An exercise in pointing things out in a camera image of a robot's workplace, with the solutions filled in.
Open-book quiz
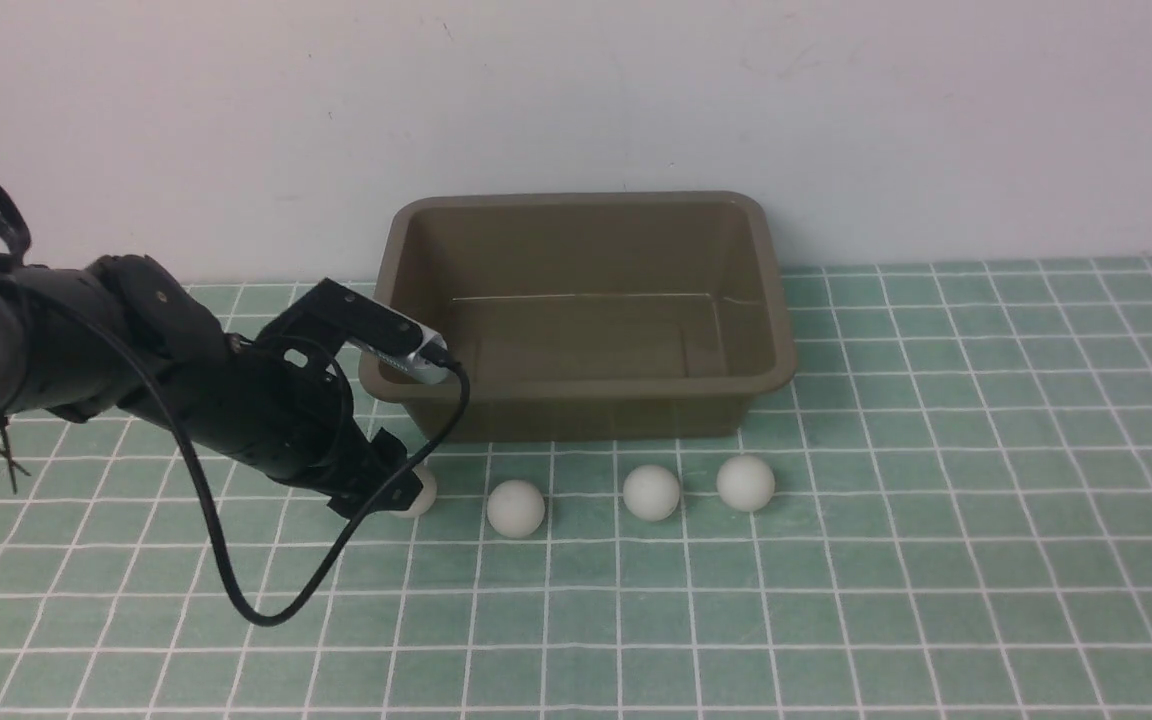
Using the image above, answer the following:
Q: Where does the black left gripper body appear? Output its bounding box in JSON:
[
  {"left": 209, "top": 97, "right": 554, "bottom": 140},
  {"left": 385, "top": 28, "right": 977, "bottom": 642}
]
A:
[{"left": 157, "top": 334, "right": 381, "bottom": 498}]

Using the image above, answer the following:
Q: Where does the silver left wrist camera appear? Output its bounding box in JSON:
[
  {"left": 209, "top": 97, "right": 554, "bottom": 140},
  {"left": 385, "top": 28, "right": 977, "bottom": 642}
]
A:
[{"left": 258, "top": 278, "right": 461, "bottom": 386}]

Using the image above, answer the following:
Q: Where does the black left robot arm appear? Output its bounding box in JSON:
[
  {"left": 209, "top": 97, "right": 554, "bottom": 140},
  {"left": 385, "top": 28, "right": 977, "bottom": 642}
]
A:
[{"left": 0, "top": 253, "right": 430, "bottom": 518}]

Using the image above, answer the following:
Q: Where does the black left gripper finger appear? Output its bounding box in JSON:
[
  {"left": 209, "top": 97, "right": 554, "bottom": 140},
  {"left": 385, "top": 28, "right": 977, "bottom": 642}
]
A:
[
  {"left": 369, "top": 429, "right": 410, "bottom": 473},
  {"left": 328, "top": 468, "right": 424, "bottom": 520}
]

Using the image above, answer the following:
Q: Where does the black left camera cable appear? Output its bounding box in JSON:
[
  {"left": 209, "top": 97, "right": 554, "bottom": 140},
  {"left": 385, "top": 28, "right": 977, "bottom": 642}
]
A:
[{"left": 0, "top": 172, "right": 472, "bottom": 628}]

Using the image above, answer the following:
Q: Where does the olive green plastic bin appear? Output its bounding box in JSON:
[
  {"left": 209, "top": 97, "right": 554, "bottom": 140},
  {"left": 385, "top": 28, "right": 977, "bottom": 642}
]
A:
[{"left": 372, "top": 191, "right": 797, "bottom": 444}]

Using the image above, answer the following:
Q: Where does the white ping-pong ball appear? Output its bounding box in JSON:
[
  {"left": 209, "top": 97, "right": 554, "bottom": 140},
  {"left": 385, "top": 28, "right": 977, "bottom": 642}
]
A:
[
  {"left": 486, "top": 479, "right": 547, "bottom": 539},
  {"left": 389, "top": 464, "right": 438, "bottom": 520},
  {"left": 622, "top": 464, "right": 682, "bottom": 521},
  {"left": 717, "top": 454, "right": 776, "bottom": 511}
]

